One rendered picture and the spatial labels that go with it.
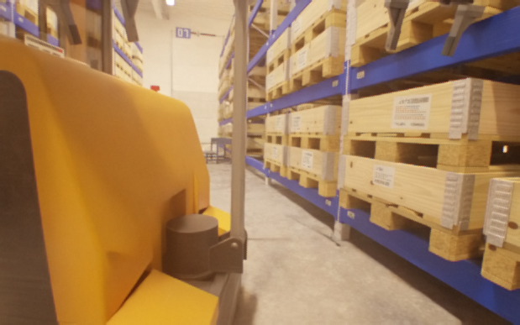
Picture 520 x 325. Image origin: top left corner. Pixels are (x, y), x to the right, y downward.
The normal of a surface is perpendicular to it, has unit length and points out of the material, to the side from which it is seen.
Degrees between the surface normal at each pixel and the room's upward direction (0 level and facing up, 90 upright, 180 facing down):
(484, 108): 90
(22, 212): 90
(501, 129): 90
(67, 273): 90
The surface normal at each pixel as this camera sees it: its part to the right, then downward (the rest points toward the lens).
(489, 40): -0.97, 0.00
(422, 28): 0.26, 0.11
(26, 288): -0.05, 0.11
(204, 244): 0.59, 0.11
